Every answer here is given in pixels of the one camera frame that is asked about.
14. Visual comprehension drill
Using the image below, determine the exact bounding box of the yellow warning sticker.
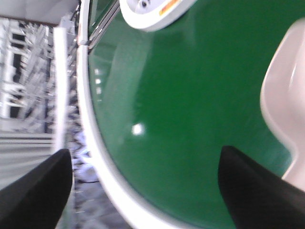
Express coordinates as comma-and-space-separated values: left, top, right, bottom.
159, 0, 181, 16

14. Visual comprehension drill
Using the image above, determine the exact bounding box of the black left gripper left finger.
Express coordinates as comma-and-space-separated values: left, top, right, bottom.
0, 149, 72, 229

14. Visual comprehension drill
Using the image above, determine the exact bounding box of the white foam tube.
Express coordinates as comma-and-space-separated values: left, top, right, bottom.
53, 27, 69, 152

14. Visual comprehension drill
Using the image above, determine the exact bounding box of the white outer conveyor rim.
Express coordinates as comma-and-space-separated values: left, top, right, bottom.
75, 0, 191, 229

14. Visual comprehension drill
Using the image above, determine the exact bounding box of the white inner conveyor ring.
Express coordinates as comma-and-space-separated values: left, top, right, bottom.
119, 0, 198, 32

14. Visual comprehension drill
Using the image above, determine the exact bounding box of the pink plastic dustpan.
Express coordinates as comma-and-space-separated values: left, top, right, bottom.
260, 19, 305, 190

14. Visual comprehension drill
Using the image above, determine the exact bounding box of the metal roller conveyor rack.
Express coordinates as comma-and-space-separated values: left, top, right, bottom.
0, 16, 79, 134

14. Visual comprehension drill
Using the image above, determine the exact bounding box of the steel transfer rollers far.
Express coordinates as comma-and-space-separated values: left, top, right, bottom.
86, 0, 120, 51

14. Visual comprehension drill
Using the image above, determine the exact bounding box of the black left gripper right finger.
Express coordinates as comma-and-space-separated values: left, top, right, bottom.
218, 146, 305, 229

